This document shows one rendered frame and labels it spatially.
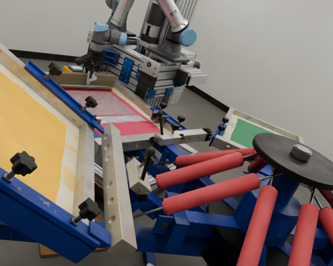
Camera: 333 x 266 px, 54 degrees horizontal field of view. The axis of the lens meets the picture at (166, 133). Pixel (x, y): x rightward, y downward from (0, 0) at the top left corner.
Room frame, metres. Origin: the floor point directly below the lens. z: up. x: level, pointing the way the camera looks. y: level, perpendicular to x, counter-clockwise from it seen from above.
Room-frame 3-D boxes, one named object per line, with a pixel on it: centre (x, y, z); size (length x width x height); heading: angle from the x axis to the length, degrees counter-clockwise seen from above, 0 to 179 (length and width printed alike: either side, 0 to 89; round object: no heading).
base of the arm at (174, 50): (2.24, 0.17, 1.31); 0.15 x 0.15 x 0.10
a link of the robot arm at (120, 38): (1.93, 0.47, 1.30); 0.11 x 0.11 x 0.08; 30
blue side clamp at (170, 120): (1.75, 0.01, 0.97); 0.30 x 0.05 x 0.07; 50
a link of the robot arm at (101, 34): (1.87, 0.55, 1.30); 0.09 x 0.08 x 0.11; 120
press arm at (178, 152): (1.33, -0.06, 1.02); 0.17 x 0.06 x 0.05; 50
